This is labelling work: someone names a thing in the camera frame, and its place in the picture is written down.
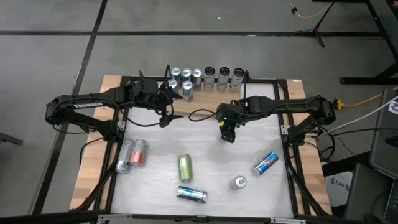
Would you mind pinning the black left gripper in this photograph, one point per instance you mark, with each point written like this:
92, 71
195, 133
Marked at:
163, 98

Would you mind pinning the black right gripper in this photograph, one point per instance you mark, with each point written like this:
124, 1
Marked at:
230, 115

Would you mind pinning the blue silver Red Bull can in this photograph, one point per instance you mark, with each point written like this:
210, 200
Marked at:
265, 164
173, 84
191, 194

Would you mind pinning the light blue Red Bull can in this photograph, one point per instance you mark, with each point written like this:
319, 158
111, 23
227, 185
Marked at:
187, 88
186, 74
196, 76
176, 72

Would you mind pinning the silver tall beverage can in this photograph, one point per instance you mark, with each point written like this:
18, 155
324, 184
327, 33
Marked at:
237, 76
223, 74
124, 155
209, 74

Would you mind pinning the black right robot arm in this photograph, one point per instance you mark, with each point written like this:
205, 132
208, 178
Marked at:
286, 104

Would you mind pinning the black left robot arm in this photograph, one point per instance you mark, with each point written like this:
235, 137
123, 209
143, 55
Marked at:
87, 105

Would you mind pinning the wooden shelf board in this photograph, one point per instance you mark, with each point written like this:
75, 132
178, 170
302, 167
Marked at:
202, 101

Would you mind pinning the silver blue beverage can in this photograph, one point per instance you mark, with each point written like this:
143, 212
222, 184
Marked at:
238, 183

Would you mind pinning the green beverage can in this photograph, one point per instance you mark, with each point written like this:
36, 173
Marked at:
185, 168

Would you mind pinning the pink beverage can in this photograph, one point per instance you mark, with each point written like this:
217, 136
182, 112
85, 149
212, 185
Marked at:
138, 154

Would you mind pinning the white labelled box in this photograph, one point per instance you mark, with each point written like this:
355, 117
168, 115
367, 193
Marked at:
337, 186

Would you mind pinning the black tripod stand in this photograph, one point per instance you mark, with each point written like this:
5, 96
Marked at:
316, 29

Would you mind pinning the dark grey equipment case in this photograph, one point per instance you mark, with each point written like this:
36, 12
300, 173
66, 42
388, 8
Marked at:
384, 140
363, 193

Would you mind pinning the black stand foot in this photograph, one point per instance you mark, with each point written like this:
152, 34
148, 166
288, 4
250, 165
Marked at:
9, 138

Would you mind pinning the black desk frame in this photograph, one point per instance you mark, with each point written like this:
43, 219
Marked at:
367, 80

